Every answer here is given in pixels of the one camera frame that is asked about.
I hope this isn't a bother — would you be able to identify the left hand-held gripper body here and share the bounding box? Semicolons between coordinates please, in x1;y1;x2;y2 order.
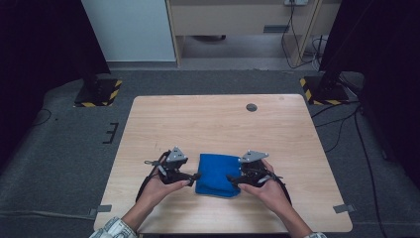
158;146;191;185

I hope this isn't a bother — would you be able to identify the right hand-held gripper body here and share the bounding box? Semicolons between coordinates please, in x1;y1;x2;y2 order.
238;150;283;187

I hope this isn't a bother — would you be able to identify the blue cloth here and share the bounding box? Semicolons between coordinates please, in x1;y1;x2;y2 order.
194;153;242;198

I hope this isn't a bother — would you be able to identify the person's right hand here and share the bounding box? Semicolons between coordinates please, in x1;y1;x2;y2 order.
238;160;291;216

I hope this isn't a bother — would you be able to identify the person's left hand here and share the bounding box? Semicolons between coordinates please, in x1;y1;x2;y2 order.
137;177;192;212

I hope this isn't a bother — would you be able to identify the grey tape strip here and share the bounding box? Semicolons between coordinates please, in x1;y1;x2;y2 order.
332;203;357;214
88;204;113;217

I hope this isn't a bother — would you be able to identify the black stand with striped base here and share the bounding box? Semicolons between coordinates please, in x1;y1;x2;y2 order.
299;65;351;106
73;70;123;108

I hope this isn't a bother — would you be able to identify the white panel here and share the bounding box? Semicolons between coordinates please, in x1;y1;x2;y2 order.
80;0;176;62

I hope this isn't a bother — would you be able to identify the light wooden desk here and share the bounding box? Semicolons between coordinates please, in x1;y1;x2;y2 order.
164;0;341;67

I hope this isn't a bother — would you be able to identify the dark curtain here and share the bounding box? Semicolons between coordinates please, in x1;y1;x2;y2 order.
318;0;420;189
0;0;111;167

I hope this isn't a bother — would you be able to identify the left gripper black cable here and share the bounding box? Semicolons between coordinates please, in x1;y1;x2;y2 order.
135;150;171;203

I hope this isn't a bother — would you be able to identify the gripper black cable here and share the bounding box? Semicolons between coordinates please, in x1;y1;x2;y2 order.
270;176;293;206
135;150;171;203

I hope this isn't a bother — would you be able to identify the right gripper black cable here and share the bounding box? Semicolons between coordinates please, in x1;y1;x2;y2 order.
270;176;293;206

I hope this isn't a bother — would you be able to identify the long black floor cable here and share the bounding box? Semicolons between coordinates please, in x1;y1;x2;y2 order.
354;108;386;238

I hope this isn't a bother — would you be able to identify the black hanging cable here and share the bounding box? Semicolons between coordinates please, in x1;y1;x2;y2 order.
280;3;321;69

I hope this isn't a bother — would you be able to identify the thin black floor cable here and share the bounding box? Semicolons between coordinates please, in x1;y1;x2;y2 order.
33;108;53;127

